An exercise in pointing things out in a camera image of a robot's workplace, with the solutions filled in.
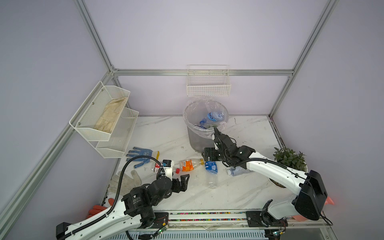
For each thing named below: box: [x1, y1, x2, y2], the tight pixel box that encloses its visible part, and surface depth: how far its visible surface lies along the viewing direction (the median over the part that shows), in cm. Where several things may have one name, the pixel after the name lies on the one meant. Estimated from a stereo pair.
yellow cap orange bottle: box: [180, 158, 205, 172], surface depth 92 cm
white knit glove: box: [108, 170, 142, 196], surface depth 88 cm
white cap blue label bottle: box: [204, 161, 218, 189], surface depth 89 cm
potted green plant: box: [273, 147, 309, 173], surface depth 78 cm
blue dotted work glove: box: [126, 147, 160, 168], surface depth 100 cm
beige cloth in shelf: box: [94, 96, 128, 134], surface depth 80 cm
